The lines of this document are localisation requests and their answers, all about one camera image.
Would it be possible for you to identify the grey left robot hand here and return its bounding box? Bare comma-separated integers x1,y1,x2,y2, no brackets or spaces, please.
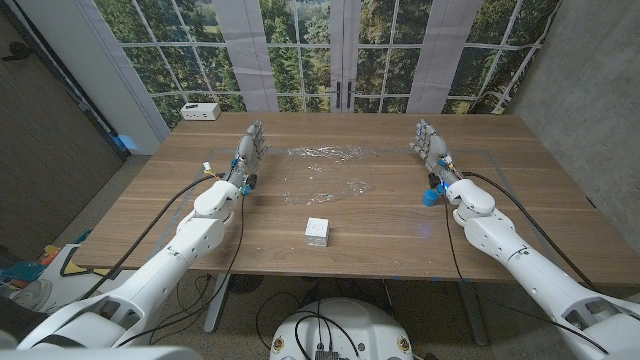
227,118,272,190

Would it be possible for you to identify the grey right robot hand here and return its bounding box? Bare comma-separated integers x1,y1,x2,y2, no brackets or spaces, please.
409,117,462,188

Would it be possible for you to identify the clear plastic wrap sheet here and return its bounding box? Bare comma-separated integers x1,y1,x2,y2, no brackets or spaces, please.
282,144,374,207

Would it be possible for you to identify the small white box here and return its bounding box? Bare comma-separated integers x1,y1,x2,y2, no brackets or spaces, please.
304,217,331,248

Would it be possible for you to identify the white power strip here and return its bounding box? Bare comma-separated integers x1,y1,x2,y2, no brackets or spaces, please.
180,102,222,122

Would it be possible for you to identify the printed forest window backdrop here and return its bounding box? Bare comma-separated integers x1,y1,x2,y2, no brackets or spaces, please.
92,0,564,132

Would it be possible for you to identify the blue tape piece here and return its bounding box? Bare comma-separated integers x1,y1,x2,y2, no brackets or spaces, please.
112,133,140,152

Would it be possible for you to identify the dark round floor object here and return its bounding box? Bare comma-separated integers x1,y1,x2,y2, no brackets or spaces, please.
227,273,265,295

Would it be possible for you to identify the grey table leg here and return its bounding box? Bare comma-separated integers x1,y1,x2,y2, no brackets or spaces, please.
203,273,232,334
457,281,490,347

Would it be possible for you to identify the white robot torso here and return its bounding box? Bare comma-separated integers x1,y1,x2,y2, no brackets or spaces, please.
269,297,415,360

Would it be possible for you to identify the white printed floor mat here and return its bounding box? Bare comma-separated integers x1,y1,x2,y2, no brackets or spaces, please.
0,242,136,316

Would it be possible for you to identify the orange floor toy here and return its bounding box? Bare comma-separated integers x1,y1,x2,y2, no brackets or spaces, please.
40,244,62,267

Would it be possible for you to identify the teal floor object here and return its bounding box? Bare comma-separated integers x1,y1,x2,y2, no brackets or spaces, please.
0,261,47,284

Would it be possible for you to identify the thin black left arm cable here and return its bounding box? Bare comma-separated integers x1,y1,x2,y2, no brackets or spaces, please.
113,192,247,349

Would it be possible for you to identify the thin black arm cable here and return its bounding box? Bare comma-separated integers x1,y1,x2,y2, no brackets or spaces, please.
113,192,247,349
441,193,610,355

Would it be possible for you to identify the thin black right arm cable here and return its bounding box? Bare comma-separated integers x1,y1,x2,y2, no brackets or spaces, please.
441,193,610,355

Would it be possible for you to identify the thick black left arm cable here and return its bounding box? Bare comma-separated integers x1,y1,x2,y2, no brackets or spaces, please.
77,172,226,301

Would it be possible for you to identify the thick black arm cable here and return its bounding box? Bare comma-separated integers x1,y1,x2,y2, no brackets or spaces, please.
460,170,597,291
77,172,226,301

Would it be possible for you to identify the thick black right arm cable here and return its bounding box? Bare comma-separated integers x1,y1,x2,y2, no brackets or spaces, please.
460,170,597,291

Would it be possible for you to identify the black floor cable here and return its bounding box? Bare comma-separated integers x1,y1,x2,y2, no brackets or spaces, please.
148,272,224,346

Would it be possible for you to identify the dark wall rail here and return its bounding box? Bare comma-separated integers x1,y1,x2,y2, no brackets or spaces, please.
7,0,129,164

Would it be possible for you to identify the black torso cable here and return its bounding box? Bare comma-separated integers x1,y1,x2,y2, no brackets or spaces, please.
254,291,362,360

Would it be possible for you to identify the black wall handle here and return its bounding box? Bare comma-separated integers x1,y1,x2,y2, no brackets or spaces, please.
1,41,34,63

